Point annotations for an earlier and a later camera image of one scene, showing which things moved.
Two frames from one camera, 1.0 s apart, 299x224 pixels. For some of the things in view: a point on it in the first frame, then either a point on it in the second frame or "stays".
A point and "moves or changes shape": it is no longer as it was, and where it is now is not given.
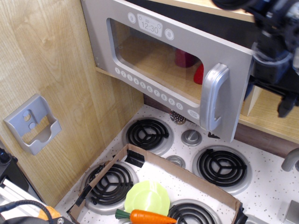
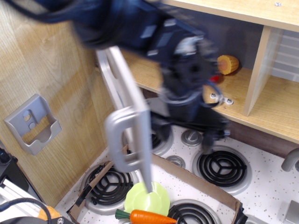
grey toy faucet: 292,157 stays
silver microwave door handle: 209,121 moves or changes shape
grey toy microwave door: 202,73 moves or changes shape
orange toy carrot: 138,216 stays
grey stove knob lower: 177,160 stays
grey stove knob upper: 191,137 stays
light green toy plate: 147,195 stays
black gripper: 281,77 → 185,108
